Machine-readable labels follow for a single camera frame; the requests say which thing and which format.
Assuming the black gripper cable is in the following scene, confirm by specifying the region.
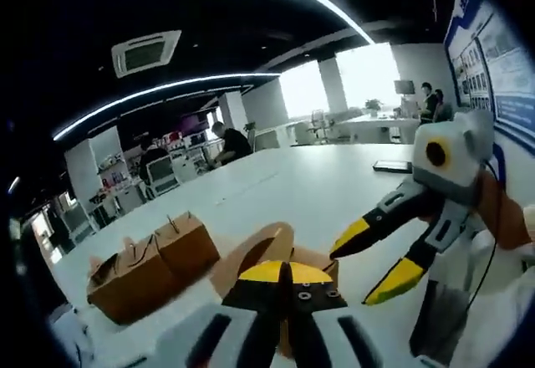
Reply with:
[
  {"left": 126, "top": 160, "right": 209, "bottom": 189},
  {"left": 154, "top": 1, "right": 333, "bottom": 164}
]
[{"left": 466, "top": 157, "right": 503, "bottom": 304}]

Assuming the dark grey panel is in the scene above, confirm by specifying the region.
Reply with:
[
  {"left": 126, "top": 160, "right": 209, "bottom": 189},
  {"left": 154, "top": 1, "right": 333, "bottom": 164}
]
[{"left": 409, "top": 277, "right": 474, "bottom": 359}]

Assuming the person's white clothing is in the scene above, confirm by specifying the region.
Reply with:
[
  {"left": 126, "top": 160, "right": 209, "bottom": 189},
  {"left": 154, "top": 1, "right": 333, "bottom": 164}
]
[{"left": 425, "top": 204, "right": 535, "bottom": 368}]

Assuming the ceiling air conditioner vent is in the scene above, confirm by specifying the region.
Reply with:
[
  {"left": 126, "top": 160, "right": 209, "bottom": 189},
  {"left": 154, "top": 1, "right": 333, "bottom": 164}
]
[{"left": 110, "top": 29, "right": 183, "bottom": 79}]

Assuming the white background desk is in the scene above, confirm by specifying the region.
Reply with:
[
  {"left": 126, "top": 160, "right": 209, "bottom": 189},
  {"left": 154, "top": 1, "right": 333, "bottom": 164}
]
[{"left": 288, "top": 115, "right": 420, "bottom": 146}]

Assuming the white office chair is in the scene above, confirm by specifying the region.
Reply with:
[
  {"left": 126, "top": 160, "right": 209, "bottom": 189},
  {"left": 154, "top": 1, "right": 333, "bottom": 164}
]
[{"left": 147, "top": 154, "right": 181, "bottom": 196}]

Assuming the white ceiling light strip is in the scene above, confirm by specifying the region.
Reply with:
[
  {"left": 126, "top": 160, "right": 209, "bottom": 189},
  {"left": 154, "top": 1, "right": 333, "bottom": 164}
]
[
  {"left": 53, "top": 72, "right": 282, "bottom": 141},
  {"left": 232, "top": 0, "right": 376, "bottom": 46}
]

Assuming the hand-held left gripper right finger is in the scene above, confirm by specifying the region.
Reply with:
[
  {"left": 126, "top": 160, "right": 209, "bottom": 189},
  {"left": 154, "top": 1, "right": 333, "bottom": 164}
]
[{"left": 286, "top": 261, "right": 385, "bottom": 368}]

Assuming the blue white wall poster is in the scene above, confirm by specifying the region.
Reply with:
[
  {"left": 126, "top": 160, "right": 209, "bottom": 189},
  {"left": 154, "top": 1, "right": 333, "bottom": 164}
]
[{"left": 442, "top": 0, "right": 535, "bottom": 154}]

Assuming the flat smartphone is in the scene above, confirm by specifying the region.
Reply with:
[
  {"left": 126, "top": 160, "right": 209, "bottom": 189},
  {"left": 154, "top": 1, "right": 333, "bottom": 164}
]
[{"left": 372, "top": 159, "right": 413, "bottom": 174}]

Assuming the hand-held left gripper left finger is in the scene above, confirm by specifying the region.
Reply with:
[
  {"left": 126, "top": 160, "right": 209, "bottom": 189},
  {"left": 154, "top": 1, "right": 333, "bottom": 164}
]
[{"left": 156, "top": 260, "right": 289, "bottom": 368}]

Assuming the purple display screen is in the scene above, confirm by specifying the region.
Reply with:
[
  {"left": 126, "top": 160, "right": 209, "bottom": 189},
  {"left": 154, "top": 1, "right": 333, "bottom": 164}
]
[{"left": 179, "top": 114, "right": 209, "bottom": 134}]

